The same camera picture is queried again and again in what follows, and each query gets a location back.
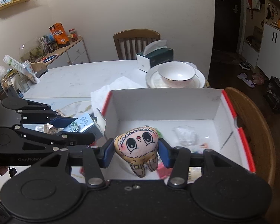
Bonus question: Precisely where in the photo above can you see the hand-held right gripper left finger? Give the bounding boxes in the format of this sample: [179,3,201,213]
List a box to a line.
[31,140,115,189]

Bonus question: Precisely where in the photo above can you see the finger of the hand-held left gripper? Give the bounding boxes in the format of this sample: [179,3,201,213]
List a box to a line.
[1,97,78,130]
[13,125,97,154]

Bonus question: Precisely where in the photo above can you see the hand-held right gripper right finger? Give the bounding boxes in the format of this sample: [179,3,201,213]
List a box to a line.
[159,138,250,188]

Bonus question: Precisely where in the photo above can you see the light blue small box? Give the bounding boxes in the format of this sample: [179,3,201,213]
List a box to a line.
[62,111,107,139]

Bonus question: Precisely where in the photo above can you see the clear bag white contents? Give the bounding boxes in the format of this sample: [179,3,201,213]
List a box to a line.
[173,126,198,145]

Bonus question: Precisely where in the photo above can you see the cartoon face plush doll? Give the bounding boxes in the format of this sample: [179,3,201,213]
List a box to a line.
[113,125,161,178]

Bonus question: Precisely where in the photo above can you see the red cardboard box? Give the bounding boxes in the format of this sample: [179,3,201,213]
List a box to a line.
[100,88,257,181]

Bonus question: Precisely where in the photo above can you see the white marble desktop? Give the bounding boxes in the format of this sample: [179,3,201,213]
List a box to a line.
[0,59,209,193]

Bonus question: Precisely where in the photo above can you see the blue printed table mat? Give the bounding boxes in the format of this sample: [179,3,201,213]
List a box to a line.
[22,98,104,137]

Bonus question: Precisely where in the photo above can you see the crumpled white paper sheet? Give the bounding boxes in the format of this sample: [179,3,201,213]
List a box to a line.
[91,76,141,120]

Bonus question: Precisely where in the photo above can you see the small clear glass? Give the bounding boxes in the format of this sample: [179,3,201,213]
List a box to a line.
[18,77,31,93]

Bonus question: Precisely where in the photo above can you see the grey folded cloth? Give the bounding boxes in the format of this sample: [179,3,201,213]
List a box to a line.
[35,69,49,78]

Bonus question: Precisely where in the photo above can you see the glass bottle dark contents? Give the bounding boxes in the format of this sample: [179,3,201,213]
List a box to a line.
[0,76,18,99]

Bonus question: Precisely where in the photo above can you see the white green plastic bag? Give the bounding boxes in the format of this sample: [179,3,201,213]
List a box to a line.
[3,55,41,85]

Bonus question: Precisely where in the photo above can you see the white sideboard cabinet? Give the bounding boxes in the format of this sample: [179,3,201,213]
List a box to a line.
[26,37,90,70]

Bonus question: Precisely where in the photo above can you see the glass terrarium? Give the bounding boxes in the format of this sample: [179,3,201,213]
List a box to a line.
[19,37,50,63]

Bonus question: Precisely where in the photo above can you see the stack of white plates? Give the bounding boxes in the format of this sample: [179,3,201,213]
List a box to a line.
[146,62,206,89]

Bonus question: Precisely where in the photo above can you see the white gold-rimmed bowl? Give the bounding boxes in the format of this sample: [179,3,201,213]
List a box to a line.
[158,62,197,87]

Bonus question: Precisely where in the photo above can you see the orange snack bag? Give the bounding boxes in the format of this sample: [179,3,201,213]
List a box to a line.
[49,23,70,48]

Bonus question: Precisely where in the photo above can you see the red-lidded jar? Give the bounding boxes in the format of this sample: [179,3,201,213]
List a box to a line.
[69,29,79,42]

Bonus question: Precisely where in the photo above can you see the green white tissue box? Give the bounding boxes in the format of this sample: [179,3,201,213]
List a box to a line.
[136,40,174,73]

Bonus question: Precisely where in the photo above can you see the curved-back wooden chair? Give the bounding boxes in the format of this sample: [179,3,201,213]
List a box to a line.
[225,87,277,187]

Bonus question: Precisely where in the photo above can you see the slatted wooden dining chair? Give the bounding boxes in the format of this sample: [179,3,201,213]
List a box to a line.
[113,29,161,61]

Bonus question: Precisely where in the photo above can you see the pink slippers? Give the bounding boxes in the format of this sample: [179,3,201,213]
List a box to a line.
[252,73,265,85]

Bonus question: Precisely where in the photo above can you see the black metal rack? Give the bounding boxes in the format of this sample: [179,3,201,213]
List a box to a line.
[265,76,280,114]

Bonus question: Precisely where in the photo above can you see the dark wooden door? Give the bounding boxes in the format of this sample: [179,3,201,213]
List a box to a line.
[213,0,242,51]

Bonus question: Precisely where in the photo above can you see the hanging bags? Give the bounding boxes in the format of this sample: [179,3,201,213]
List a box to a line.
[246,0,267,11]

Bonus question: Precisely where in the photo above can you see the white wall cabinet unit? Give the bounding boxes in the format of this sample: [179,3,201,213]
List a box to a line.
[241,0,280,81]

